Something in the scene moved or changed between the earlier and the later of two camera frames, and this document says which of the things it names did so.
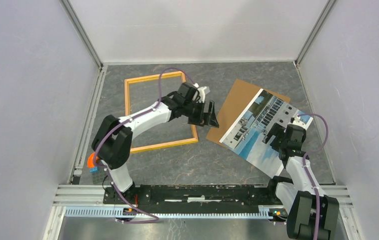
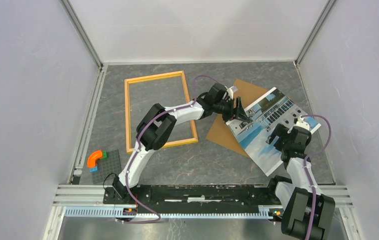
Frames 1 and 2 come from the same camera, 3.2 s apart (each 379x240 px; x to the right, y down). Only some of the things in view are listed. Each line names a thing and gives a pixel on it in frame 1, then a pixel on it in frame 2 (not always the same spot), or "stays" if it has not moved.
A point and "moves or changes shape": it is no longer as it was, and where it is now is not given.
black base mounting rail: [239, 195] stays
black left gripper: [211, 121] → [243, 117]
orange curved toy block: [91, 160] stays
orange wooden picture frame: [127, 82] stays
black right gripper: [276, 129] stays
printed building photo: [245, 137] moves or changes shape
